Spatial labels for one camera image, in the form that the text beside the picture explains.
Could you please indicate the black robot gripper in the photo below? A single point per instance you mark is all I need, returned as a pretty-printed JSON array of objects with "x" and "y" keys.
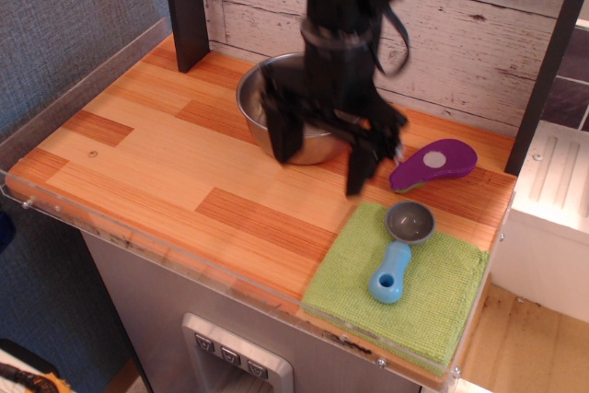
[{"x": 334, "y": 91}]

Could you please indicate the blue grey toy scooper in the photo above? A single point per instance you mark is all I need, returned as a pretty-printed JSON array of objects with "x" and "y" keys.
[{"x": 409, "y": 223}]

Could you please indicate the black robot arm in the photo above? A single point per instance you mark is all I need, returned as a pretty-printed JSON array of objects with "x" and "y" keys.
[{"x": 351, "y": 20}]

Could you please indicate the stainless steel pot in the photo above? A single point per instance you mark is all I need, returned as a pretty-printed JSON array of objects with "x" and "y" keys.
[{"x": 319, "y": 145}]

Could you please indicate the purple toy eggplant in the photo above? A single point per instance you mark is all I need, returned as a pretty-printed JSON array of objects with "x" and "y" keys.
[{"x": 442, "y": 159}]

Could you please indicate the green cloth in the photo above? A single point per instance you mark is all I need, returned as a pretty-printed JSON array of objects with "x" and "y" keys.
[{"x": 413, "y": 300}]

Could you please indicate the silver toy fridge cabinet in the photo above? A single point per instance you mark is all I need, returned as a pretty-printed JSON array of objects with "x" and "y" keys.
[{"x": 151, "y": 301}]

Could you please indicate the white toy sink unit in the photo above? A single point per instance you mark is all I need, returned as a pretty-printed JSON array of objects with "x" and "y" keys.
[{"x": 543, "y": 254}]

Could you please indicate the silver dispenser panel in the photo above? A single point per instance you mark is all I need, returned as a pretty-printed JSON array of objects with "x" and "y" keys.
[{"x": 225, "y": 362}]

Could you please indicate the orange black object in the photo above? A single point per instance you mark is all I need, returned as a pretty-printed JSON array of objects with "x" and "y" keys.
[{"x": 34, "y": 382}]

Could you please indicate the clear acrylic guard rail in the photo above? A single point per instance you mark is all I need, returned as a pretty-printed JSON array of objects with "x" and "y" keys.
[{"x": 262, "y": 238}]

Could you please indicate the dark left post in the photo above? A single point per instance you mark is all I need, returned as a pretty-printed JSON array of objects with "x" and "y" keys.
[{"x": 189, "y": 27}]

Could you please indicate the dark post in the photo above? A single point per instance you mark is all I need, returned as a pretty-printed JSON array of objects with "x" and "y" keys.
[
  {"x": 569, "y": 13},
  {"x": 189, "y": 27}
]

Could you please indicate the dark right post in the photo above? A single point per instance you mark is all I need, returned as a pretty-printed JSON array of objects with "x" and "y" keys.
[{"x": 569, "y": 13}]

